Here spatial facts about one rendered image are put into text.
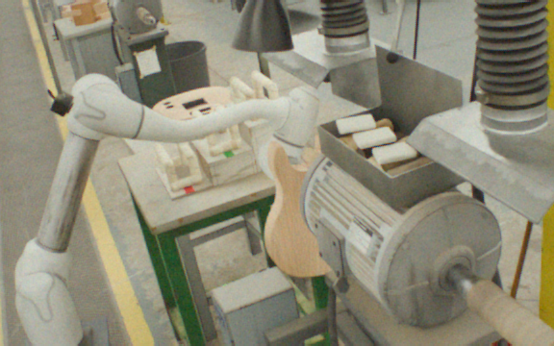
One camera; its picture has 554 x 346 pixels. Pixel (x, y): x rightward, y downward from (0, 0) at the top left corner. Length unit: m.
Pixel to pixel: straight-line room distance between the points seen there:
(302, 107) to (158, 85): 1.99
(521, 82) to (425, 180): 0.28
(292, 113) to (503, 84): 1.12
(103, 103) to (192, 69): 2.91
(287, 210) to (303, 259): 0.16
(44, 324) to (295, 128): 0.92
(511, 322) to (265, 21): 0.76
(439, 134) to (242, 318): 0.62
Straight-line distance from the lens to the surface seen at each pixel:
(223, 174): 2.30
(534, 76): 0.97
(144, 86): 3.91
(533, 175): 0.89
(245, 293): 1.44
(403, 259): 1.14
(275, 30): 1.41
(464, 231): 1.18
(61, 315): 2.00
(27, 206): 4.90
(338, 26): 1.42
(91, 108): 1.83
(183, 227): 2.21
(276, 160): 1.66
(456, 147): 0.98
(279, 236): 1.76
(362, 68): 1.40
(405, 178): 1.13
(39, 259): 2.13
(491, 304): 1.10
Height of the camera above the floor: 1.96
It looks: 26 degrees down
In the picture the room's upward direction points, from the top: 10 degrees counter-clockwise
